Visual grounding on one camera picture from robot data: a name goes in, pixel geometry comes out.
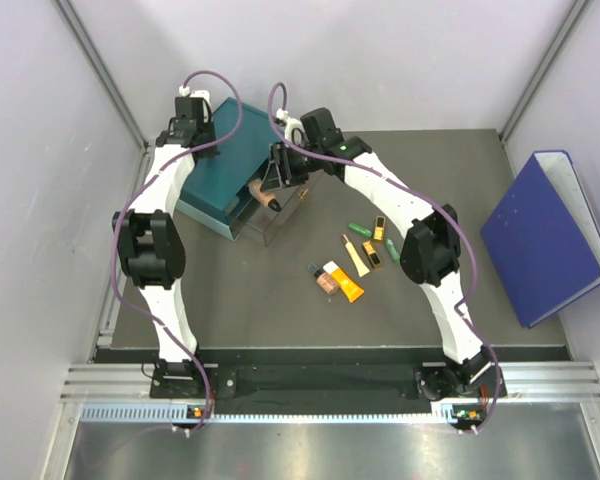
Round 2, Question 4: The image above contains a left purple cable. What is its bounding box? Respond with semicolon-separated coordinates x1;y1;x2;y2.
108;69;244;434

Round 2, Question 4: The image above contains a small foundation bottle dropper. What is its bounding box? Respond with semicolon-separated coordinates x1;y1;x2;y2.
307;263;340;295

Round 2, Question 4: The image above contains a teal drawer organizer box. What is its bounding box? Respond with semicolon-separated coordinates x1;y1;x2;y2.
176;104;298;246

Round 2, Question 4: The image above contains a foundation bottle black cap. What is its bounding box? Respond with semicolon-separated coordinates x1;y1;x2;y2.
248;179;282;213

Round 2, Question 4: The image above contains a clear drawer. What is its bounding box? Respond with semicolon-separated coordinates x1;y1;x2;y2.
229;172;322;247

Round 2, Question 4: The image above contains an aluminium frame rail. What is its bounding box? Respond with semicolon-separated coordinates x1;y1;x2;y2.
60;362;600;425

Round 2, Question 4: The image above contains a beige concealer tube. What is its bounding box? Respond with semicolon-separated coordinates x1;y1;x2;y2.
342;234;370;278

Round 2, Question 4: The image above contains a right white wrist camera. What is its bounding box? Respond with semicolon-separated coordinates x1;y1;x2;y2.
274;108;304;140

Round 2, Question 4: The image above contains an orange cream tube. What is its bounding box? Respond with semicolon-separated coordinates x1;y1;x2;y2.
330;267;365;303

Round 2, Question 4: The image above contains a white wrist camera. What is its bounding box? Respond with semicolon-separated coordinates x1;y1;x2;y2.
274;108;304;140
178;85;210;103

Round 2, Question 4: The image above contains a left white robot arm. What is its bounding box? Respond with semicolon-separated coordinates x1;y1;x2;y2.
112;91;300;398

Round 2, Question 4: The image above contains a gold black lipstick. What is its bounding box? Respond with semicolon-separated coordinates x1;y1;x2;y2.
362;240;383;270

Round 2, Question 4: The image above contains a blue ring binder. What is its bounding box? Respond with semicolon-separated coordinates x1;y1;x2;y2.
481;150;600;328

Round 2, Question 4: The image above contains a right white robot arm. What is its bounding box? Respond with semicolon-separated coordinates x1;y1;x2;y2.
177;107;501;401

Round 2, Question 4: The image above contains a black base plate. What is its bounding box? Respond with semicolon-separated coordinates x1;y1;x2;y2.
148;362;509;415

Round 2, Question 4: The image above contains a green lipstick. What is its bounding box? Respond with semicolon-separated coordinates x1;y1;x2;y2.
385;238;400;263
348;222;373;239

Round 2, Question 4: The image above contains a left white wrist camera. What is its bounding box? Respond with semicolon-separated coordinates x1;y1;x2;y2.
178;85;210;103

